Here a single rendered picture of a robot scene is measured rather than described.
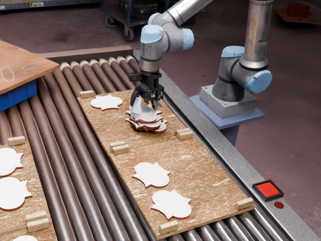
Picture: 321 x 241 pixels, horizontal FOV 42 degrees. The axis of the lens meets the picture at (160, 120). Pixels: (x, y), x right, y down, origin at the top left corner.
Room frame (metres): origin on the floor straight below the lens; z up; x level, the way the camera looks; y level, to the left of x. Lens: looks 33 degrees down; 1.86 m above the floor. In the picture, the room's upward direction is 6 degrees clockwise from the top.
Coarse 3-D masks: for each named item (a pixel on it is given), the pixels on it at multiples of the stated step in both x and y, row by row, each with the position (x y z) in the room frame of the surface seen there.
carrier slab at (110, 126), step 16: (112, 96) 1.58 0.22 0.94; (128, 96) 1.59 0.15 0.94; (96, 112) 1.43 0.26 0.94; (112, 112) 1.45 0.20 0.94; (96, 128) 1.32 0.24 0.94; (112, 128) 1.33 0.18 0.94; (128, 128) 1.34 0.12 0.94; (176, 128) 1.38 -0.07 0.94; (128, 144) 1.24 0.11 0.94; (144, 144) 1.25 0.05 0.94
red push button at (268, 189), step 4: (264, 184) 1.10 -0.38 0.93; (268, 184) 1.10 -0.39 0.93; (260, 188) 1.07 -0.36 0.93; (264, 188) 1.07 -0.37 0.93; (268, 188) 1.08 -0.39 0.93; (272, 188) 1.08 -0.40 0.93; (264, 192) 1.06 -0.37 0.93; (268, 192) 1.06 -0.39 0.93; (272, 192) 1.06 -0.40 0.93; (276, 192) 1.06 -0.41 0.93; (268, 196) 1.04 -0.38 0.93
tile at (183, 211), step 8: (160, 192) 0.99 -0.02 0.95; (168, 192) 0.99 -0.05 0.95; (176, 192) 0.99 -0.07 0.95; (152, 200) 0.95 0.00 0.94; (160, 200) 0.95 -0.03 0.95; (168, 200) 0.95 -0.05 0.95; (176, 200) 0.96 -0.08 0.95; (184, 200) 0.96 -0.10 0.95; (152, 208) 0.92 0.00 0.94; (160, 208) 0.92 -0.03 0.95; (168, 208) 0.92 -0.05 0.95; (176, 208) 0.92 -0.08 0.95; (184, 208) 0.93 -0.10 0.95; (168, 216) 0.89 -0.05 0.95; (176, 216) 0.89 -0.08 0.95; (184, 216) 0.89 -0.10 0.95
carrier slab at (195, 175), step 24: (168, 144) 1.26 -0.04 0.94; (192, 144) 1.28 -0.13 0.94; (120, 168) 1.10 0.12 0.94; (168, 168) 1.12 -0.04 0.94; (192, 168) 1.13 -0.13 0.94; (216, 168) 1.15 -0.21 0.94; (144, 192) 0.99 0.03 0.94; (192, 192) 1.01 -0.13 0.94; (216, 192) 1.02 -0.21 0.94; (240, 192) 1.04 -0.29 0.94; (144, 216) 0.89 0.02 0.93; (192, 216) 0.91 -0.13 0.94; (216, 216) 0.92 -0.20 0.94
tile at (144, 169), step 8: (136, 168) 1.09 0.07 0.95; (144, 168) 1.10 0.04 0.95; (152, 168) 1.10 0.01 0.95; (160, 168) 1.11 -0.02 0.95; (136, 176) 1.05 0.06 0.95; (144, 176) 1.06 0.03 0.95; (152, 176) 1.06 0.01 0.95; (160, 176) 1.06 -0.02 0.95; (144, 184) 1.02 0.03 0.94; (152, 184) 1.02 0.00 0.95; (160, 184) 1.03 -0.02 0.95
